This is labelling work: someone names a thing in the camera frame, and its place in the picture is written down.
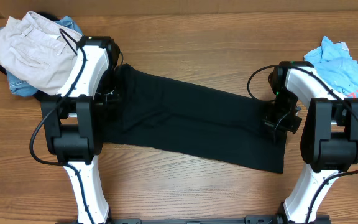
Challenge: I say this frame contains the black t-shirt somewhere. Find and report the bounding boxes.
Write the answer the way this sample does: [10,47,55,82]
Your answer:
[100,64,285,174]

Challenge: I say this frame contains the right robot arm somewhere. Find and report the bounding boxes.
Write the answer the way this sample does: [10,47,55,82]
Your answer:
[264,61,358,223]

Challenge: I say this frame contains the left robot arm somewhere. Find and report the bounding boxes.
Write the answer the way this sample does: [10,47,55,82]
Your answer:
[41,36,120,223]

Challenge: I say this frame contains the blue folded jeans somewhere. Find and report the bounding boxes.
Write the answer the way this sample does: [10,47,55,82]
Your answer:
[0,16,84,98]

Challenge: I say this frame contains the light blue printed t-shirt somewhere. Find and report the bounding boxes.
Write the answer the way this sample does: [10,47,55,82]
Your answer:
[303,36,358,98]

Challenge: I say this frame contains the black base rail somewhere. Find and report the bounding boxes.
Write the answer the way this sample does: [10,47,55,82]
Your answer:
[54,214,332,224]

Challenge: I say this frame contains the beige folded trousers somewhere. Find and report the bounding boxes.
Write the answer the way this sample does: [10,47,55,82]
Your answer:
[0,11,83,95]

